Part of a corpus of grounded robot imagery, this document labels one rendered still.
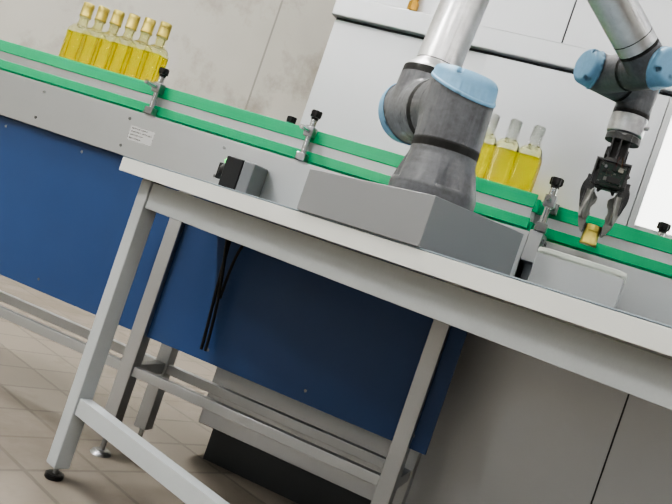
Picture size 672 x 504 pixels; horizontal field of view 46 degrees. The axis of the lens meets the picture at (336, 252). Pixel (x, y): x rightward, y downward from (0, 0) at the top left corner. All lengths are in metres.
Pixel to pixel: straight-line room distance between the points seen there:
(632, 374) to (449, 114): 0.51
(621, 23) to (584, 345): 0.68
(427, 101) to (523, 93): 0.82
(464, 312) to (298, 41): 4.69
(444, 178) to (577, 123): 0.87
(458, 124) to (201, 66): 4.06
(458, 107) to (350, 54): 1.04
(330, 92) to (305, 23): 3.52
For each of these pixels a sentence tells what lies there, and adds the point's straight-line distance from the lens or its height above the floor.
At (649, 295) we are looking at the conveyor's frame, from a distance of 1.88.
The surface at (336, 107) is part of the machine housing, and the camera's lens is 2.30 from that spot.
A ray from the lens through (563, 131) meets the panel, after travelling 2.12.
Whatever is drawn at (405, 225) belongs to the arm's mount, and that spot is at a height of 0.78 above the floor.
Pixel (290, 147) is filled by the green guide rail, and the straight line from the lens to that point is 2.00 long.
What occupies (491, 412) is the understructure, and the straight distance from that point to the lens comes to 2.11.
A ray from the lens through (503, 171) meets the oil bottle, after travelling 1.96.
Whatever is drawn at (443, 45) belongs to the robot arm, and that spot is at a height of 1.12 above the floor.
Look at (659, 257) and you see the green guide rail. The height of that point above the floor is 0.92.
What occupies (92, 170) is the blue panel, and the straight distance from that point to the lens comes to 2.28.
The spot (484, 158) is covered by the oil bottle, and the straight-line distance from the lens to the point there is 1.97.
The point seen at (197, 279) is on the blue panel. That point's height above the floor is 0.52.
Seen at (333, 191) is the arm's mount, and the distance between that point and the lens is 1.36.
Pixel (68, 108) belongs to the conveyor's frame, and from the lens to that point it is 2.35.
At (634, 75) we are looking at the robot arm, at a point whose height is 1.19.
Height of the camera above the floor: 0.71
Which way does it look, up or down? level
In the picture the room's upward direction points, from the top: 19 degrees clockwise
